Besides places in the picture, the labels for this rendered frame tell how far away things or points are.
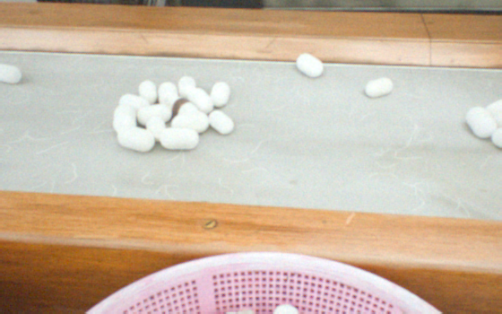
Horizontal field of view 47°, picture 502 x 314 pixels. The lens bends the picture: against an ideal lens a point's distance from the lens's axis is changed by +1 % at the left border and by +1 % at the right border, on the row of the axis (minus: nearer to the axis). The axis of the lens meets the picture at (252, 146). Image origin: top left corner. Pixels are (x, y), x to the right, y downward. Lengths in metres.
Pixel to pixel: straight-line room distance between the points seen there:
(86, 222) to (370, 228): 0.20
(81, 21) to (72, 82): 0.13
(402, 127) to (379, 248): 0.21
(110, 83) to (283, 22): 0.23
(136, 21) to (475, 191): 0.47
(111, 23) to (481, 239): 0.53
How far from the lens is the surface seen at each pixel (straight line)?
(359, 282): 0.38
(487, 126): 0.58
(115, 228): 0.43
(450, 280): 0.41
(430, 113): 0.62
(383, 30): 0.75
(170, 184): 0.50
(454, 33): 0.76
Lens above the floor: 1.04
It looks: 33 degrees down
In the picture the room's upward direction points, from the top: straight up
